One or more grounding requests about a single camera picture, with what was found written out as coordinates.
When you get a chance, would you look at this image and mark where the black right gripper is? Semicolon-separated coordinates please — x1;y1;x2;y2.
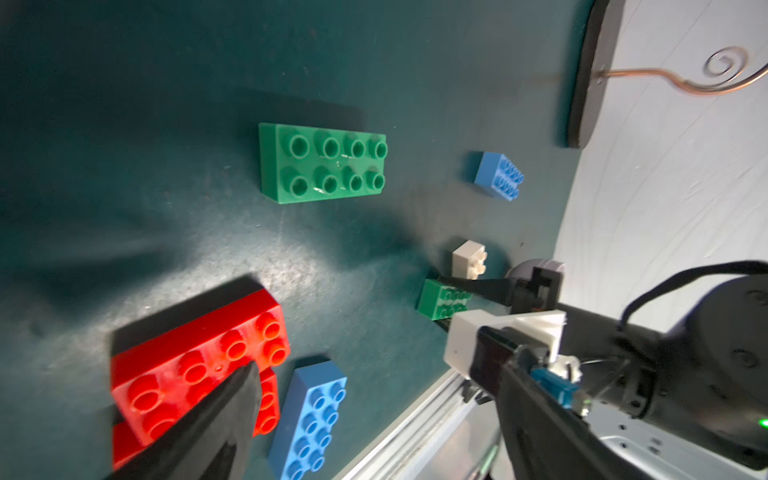
436;268;564;332

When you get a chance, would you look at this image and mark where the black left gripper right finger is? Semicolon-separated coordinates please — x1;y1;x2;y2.
496;360;649;479

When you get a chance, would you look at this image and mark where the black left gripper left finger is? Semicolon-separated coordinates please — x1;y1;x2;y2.
108;362;261;479

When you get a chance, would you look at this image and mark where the small green lego brick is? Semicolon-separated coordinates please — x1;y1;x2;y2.
416;279;472;321

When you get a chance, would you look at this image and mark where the small white lego brick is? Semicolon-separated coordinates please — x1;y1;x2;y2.
451;240;488;280

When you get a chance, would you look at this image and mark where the red lego brick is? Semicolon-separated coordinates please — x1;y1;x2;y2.
110;289;290;447
112;368;280;471

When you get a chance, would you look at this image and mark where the long blue lego brick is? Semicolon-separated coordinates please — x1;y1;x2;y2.
267;360;347;479

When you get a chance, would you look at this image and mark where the small blue lego brick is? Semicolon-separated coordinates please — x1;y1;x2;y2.
474;152;524;201

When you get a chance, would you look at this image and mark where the large green lego brick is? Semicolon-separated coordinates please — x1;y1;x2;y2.
259;122;389;205

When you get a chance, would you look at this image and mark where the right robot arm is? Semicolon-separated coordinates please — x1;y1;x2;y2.
444;260;767;479

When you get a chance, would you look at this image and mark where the lilac bowl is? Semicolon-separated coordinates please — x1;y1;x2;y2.
505;259;565;284

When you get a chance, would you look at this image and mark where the copper jewelry stand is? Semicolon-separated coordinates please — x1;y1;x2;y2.
566;0;767;149

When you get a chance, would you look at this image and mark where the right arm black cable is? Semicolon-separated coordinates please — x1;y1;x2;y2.
617;259;768;328

